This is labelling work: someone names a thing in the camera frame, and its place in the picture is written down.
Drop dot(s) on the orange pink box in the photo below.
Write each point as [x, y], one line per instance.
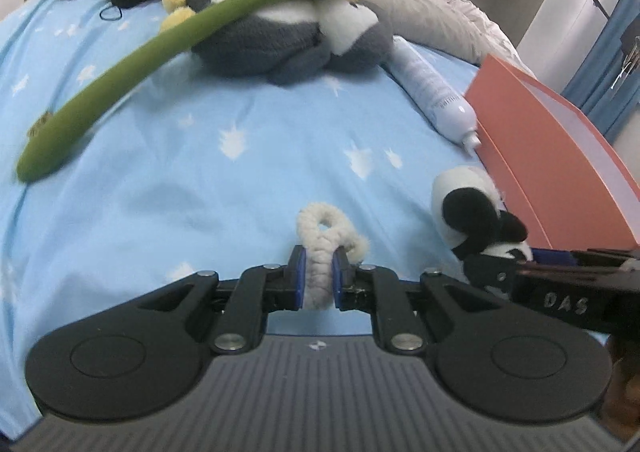
[550, 157]

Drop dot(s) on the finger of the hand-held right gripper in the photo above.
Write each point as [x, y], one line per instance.
[555, 256]
[495, 274]

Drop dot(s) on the white fluffy scrunchie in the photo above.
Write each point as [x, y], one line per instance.
[317, 277]

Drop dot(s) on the blue star-print bedsheet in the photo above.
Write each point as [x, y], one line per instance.
[200, 182]

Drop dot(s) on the white spray bottle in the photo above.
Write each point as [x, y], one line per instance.
[435, 97]

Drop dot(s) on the blue curtain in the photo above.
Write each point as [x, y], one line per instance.
[600, 72]

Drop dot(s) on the grey white penguin plush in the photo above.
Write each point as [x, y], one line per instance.
[260, 42]

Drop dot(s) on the light grey duvet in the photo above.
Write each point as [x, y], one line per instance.
[425, 2]

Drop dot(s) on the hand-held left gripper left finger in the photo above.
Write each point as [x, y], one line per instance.
[298, 277]

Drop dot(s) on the black white panda plush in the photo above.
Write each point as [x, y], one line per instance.
[465, 202]

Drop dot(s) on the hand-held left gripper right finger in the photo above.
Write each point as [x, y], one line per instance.
[339, 277]

